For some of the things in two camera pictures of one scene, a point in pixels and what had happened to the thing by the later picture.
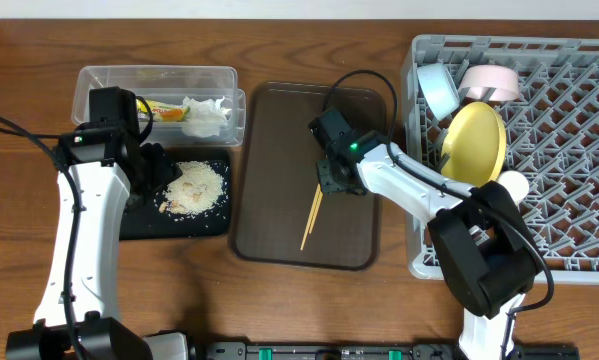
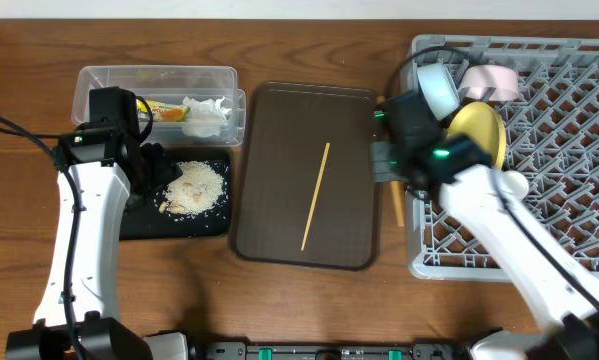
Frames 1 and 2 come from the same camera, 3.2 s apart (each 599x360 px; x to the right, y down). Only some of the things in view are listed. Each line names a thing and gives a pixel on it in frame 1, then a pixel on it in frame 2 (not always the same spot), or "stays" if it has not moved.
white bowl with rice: (476, 78) stays
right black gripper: (325, 170) to (380, 172)
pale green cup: (516, 183) stays
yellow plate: (474, 145) stays
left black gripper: (158, 167) stays
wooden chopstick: (316, 210) to (398, 189)
